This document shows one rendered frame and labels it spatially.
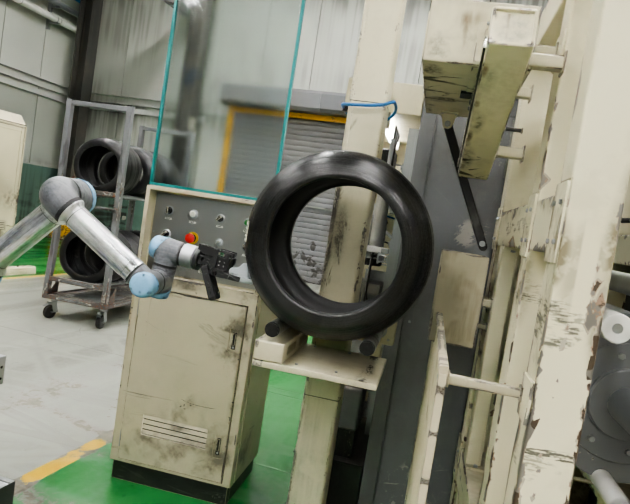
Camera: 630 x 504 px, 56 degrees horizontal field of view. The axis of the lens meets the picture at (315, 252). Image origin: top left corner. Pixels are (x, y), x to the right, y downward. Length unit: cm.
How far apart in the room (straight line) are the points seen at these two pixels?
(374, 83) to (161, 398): 153
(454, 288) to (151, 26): 1169
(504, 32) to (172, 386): 188
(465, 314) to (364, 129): 70
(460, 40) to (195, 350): 163
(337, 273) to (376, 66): 72
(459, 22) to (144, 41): 1190
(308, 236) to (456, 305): 922
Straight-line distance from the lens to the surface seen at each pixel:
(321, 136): 1120
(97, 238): 185
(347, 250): 204
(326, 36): 1166
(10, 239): 212
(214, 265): 185
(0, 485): 230
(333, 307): 196
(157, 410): 266
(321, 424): 216
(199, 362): 253
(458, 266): 196
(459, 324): 197
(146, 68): 1301
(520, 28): 139
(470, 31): 148
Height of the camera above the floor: 124
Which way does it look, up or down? 3 degrees down
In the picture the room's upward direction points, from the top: 9 degrees clockwise
